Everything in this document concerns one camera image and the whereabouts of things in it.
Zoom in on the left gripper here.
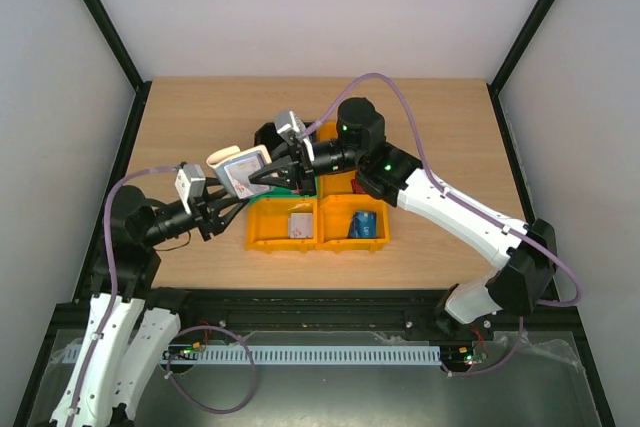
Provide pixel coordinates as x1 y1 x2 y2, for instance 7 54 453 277
141 176 249 247

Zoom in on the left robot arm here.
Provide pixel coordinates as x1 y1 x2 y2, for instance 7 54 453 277
46 185 248 426

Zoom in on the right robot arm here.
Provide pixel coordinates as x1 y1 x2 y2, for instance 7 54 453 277
249 98 557 339

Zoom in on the white card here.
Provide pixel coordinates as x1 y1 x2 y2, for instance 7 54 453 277
288 212 315 239

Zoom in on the red card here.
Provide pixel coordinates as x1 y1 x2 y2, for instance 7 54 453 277
350 179 365 194

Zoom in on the blue card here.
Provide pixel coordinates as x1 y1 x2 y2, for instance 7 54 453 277
348 210 377 239

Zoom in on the green bin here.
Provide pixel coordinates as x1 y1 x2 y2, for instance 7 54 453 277
250 180 319 204

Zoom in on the black bin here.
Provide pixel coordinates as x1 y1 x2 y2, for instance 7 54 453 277
253 122 285 158

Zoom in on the yellow bin front left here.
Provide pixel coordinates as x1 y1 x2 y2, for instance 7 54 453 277
245 197 319 253

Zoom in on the yellow bin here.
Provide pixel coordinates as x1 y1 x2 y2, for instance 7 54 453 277
319 172 367 198
318 194 391 253
245 197 319 253
314 121 344 143

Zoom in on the yellow bin back right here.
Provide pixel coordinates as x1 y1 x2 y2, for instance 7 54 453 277
314 121 344 143

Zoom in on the yellow bin middle right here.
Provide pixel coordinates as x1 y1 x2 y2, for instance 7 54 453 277
319 172 367 198

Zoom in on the yellow bin front right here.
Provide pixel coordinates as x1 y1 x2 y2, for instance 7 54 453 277
318 194 391 253

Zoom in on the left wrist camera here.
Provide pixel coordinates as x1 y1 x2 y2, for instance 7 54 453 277
174 163 206 215

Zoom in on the black aluminium frame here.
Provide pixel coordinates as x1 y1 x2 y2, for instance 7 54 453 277
15 0 615 426

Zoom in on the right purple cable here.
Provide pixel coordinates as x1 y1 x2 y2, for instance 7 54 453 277
299 72 585 379

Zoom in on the grey cable duct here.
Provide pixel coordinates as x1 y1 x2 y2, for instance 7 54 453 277
64 342 443 367

